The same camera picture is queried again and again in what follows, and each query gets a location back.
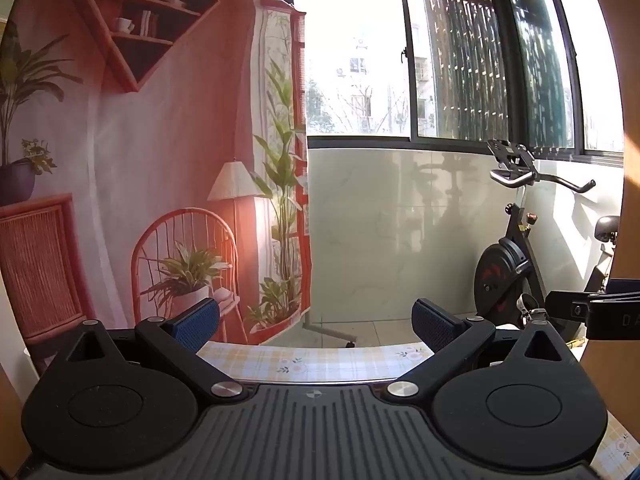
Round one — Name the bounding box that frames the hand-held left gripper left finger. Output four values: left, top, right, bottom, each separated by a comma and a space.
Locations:
65, 297, 249, 403

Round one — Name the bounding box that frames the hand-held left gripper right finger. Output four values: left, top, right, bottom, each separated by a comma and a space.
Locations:
385, 298, 577, 402

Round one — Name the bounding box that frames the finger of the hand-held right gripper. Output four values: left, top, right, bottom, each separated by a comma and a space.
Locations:
544, 289, 593, 322

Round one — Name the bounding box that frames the black exercise bike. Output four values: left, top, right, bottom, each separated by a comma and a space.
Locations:
472, 139, 623, 347

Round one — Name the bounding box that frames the grey backdrop stand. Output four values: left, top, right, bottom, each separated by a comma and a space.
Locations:
301, 309, 359, 349

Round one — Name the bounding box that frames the wooden door panel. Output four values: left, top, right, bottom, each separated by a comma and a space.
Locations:
580, 0, 640, 367

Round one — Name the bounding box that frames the yellow checked tablecloth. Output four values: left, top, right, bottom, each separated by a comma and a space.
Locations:
197, 341, 633, 478

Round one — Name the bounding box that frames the printed room backdrop cloth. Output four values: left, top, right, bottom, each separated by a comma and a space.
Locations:
0, 0, 316, 348

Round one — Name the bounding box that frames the dark framed sliding window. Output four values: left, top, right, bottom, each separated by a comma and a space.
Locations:
235, 0, 626, 168

